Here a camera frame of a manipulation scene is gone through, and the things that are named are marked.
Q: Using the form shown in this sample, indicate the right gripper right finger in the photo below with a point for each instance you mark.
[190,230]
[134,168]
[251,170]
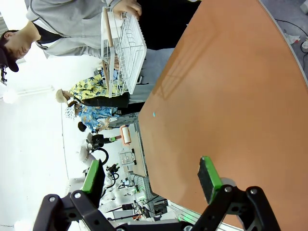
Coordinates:
[231,211]

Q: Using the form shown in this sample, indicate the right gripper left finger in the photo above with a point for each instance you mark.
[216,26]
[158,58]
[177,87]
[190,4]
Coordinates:
[79,211]

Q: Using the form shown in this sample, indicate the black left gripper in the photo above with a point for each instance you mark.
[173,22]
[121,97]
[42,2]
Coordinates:
[97,141]

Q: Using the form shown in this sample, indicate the orange white lint roller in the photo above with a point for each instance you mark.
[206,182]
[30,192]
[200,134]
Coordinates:
[125,136]

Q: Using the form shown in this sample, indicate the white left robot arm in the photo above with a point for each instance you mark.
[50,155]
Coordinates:
[84,155]

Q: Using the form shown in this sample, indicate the person's left hand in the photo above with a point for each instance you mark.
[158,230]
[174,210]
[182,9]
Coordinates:
[128,7]

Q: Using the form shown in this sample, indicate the white square tray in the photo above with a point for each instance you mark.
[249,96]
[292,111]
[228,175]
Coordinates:
[127,157]

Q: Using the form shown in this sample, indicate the person in blue floral shirt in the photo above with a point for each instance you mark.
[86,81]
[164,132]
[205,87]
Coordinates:
[93,115]

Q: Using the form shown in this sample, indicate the dark-haired person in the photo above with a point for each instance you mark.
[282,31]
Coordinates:
[82,126]

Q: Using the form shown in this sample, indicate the person in yellow floral shirt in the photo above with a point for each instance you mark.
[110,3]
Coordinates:
[89,86]

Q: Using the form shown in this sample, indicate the white utensil holder cup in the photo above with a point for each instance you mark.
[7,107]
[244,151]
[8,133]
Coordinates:
[112,25]

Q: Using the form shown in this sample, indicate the person in grey hoodie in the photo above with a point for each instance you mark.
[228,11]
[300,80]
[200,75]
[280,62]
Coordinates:
[72,29]

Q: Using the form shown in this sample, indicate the black cap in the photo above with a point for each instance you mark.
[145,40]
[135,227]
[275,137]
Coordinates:
[9,60]

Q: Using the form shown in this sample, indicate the white power plug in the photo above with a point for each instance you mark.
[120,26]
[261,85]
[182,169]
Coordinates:
[305,45]

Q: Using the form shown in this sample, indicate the crumpled white paper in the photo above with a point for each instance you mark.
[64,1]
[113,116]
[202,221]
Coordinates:
[292,38]

